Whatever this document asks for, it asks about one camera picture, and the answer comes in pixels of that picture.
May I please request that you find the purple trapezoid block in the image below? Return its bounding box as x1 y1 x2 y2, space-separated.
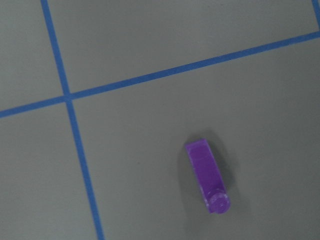
185 138 231 214

